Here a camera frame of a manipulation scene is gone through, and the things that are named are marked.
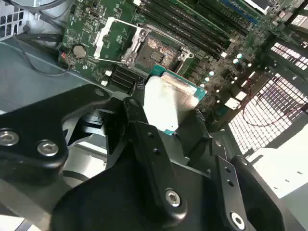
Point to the silver topped CPU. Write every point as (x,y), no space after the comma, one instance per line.
(166,106)

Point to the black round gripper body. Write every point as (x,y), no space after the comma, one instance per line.
(115,197)

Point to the metal socket cover frame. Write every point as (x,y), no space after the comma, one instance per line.
(103,29)

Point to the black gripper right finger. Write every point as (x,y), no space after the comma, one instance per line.
(228,178)

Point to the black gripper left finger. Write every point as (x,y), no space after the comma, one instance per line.
(29,120)

